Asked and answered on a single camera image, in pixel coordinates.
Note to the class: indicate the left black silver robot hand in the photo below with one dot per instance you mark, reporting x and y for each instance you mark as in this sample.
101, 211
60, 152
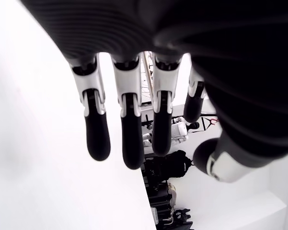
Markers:
182, 26

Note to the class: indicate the clear plastic box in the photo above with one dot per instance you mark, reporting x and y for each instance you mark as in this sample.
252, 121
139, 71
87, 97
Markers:
153, 214

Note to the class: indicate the white humanoid robot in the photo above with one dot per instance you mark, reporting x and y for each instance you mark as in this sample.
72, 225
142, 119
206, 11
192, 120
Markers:
179, 129

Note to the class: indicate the black backpack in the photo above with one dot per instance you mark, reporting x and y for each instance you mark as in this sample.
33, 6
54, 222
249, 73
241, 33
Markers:
175, 165

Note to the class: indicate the pale metal rack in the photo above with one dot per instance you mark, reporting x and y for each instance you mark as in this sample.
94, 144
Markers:
147, 72

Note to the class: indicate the red black tool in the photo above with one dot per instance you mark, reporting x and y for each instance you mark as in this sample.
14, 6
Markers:
214, 122

